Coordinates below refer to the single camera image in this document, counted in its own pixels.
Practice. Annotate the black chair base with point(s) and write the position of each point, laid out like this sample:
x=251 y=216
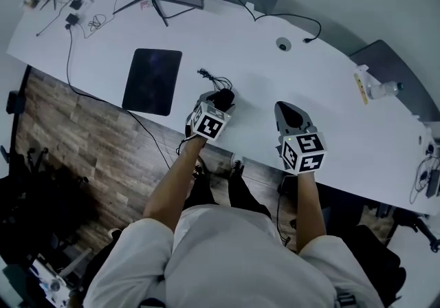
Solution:
x=417 y=227

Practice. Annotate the black monitor stand legs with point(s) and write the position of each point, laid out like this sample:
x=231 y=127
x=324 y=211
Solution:
x=159 y=11

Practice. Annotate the clear plastic water bottle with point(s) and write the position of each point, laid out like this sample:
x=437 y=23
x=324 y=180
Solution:
x=382 y=90

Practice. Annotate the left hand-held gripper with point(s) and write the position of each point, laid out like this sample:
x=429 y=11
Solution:
x=209 y=123

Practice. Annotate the person's white shirt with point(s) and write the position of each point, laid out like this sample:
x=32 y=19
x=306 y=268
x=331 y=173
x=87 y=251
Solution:
x=233 y=258

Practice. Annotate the black power adapter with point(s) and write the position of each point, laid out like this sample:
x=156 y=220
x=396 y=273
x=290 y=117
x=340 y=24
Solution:
x=76 y=2
x=71 y=20

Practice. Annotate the pink sticker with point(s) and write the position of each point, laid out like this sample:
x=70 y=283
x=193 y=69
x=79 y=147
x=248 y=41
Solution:
x=144 y=4

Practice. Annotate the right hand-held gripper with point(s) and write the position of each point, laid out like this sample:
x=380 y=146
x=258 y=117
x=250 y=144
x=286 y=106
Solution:
x=302 y=148

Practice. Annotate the black mouse pad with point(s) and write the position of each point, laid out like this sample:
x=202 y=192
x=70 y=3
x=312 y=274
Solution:
x=152 y=82

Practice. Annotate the person's left forearm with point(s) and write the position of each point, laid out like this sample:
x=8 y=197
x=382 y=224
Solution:
x=174 y=185

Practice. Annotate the yellow ruler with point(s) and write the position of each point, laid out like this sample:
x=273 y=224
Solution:
x=361 y=88

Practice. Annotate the person's black trousers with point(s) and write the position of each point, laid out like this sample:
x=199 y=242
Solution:
x=240 y=193

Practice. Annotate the person's shoe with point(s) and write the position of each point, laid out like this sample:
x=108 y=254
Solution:
x=238 y=166

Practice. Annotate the black office chair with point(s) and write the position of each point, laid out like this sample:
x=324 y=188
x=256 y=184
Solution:
x=41 y=196

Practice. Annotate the person's right forearm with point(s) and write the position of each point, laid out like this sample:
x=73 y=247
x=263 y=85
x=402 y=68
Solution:
x=310 y=212

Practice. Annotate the black wall box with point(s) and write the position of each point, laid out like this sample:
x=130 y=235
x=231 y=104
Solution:
x=14 y=102

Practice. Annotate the black padded chair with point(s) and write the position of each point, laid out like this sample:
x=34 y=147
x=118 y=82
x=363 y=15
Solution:
x=378 y=258

